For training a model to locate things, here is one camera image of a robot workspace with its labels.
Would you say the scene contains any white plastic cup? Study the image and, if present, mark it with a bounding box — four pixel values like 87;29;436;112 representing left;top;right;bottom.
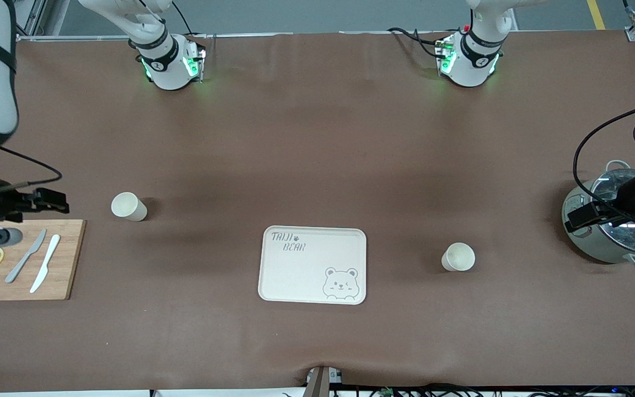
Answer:
111;191;148;222
442;242;476;273

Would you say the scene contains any grey cooking pot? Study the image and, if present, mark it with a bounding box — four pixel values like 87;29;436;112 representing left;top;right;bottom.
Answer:
562;160;635;270

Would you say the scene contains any glass pot lid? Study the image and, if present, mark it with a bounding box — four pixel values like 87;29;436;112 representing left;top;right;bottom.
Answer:
590;168;635;247

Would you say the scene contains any white plastic knife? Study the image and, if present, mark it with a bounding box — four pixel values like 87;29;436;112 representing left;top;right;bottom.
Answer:
30;234;61;294

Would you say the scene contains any grey plastic knife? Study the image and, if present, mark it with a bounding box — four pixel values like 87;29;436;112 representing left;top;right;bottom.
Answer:
5;229;47;284

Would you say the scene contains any wooden cutting board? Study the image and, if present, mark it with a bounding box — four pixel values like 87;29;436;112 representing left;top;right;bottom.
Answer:
0;219;87;302

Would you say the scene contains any white bear print tray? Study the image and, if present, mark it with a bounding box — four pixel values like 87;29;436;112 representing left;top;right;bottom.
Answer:
257;226;368;305

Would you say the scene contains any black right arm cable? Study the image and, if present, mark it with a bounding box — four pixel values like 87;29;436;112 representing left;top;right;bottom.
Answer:
0;146;63;192

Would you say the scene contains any long black left arm cable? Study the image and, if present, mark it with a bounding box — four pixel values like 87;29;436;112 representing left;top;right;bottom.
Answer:
573;100;635;216

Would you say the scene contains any aluminium frame rail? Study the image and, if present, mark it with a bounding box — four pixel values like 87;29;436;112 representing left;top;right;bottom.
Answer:
14;0;70;42

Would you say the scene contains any black base cable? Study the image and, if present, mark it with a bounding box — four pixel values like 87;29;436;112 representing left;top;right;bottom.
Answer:
387;26;446;59

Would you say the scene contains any brown camera mount post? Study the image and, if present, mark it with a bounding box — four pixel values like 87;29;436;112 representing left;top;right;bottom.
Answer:
306;366;330;397

